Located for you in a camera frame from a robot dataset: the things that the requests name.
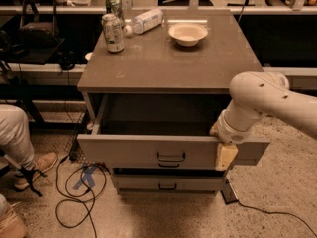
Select black floor cable right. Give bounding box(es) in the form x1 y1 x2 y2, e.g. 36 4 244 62
236 200 317 238

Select tan shoe bottom left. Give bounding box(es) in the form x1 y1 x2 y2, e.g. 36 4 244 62
0 194 27 238

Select black floor cable left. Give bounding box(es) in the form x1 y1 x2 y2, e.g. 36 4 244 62
53 154 108 238

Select grey top drawer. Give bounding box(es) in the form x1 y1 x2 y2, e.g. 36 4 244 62
76 94 271 171

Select grey drawer cabinet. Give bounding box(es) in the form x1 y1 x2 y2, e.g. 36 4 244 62
76 8 274 196

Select person leg beige trousers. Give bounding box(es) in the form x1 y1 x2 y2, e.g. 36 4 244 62
0 104 35 170

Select black floor cable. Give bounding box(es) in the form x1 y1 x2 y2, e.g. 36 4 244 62
236 200 317 238
53 154 108 238

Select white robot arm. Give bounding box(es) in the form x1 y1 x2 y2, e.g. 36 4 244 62
210 72 317 171

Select rear green soda can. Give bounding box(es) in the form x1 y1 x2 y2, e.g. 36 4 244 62
105 0 125 25

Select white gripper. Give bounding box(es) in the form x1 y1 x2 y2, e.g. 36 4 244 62
209 111 253 171

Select black headphones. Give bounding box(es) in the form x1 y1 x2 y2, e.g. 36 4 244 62
56 51 76 71

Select grey bottom drawer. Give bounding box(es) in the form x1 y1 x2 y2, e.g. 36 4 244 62
111 168 225 192

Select tan boot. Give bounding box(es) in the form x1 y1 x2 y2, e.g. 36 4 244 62
13 151 58 191

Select black power adapter box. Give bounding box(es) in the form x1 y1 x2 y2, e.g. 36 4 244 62
221 180 239 204

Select white bowl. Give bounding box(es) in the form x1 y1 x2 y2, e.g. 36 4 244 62
168 23 208 47

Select black bag on shelf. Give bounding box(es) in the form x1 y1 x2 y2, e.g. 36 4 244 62
18 0 58 49

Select green soda can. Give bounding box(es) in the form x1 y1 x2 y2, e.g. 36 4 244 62
105 0 125 25
101 13 124 53

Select front green soda can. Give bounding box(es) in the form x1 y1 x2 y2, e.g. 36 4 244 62
101 13 124 53

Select clear plastic water bottle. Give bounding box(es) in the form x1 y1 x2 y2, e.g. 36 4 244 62
124 9 163 36

